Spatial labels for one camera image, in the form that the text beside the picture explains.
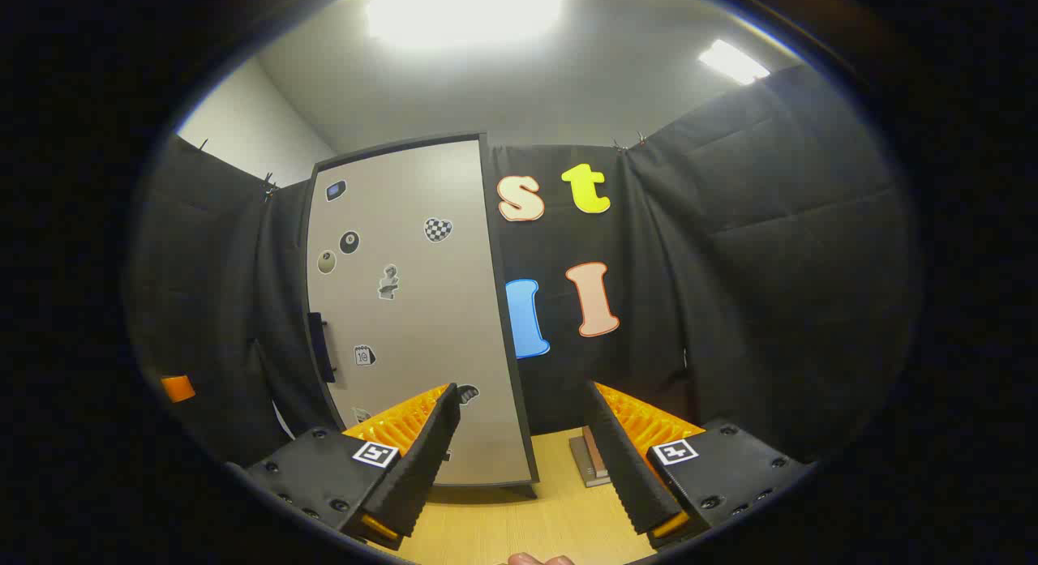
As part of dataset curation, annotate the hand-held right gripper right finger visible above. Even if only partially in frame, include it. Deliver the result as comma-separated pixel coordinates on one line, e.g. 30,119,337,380
584,380,812,550

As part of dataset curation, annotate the small ceiling light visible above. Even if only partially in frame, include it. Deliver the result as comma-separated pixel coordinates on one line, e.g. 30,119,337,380
699,40,771,86

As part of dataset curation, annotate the grey cabinet door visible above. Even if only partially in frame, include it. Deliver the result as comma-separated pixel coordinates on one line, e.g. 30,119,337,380
307,137,536,489

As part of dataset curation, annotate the black backdrop cloth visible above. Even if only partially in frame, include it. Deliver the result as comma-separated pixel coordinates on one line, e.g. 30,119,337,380
126,62,921,469

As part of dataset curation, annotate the black door handle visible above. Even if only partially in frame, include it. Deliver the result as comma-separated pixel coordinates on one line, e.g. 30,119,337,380
308,312,337,383

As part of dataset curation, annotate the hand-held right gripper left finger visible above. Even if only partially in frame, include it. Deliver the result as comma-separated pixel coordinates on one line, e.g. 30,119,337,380
243,383,463,550

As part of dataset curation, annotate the brown book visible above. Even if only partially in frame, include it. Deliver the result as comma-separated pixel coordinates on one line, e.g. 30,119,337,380
581,426,611,478

